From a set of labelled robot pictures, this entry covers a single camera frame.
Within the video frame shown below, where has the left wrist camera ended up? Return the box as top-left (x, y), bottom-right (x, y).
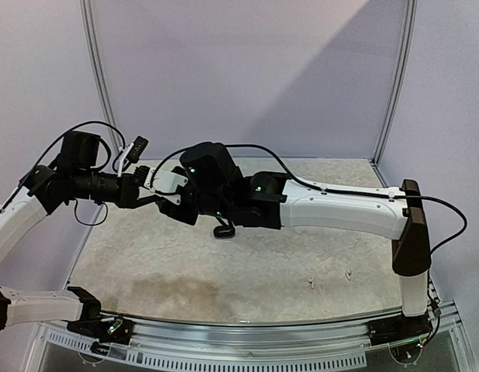
top-left (112, 136), bottom-right (149, 177)

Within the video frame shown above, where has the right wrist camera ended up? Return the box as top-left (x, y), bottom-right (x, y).
top-left (143, 167), bottom-right (188, 205)

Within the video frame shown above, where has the left aluminium wall post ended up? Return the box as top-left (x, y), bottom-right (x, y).
top-left (80, 0), bottom-right (119, 129)

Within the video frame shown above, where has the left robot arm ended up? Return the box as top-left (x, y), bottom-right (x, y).
top-left (0, 130), bottom-right (160, 336)

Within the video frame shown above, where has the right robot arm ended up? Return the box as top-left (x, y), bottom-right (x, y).
top-left (145, 142), bottom-right (440, 349)

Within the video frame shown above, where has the aluminium wall post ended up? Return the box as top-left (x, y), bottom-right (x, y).
top-left (371, 0), bottom-right (417, 167)
top-left (80, 0), bottom-right (119, 129)

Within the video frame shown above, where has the aluminium front rail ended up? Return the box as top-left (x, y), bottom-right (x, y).
top-left (28, 302), bottom-right (475, 371)

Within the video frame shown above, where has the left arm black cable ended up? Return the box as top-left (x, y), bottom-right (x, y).
top-left (18, 121), bottom-right (126, 226)

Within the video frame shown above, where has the black oval charging case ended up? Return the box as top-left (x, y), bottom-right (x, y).
top-left (213, 226), bottom-right (236, 239)

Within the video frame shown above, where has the right aluminium wall post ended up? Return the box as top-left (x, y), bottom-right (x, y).
top-left (371, 0), bottom-right (417, 167)

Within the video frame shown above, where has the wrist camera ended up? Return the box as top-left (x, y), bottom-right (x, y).
top-left (143, 167), bottom-right (188, 205)
top-left (112, 136), bottom-right (149, 177)

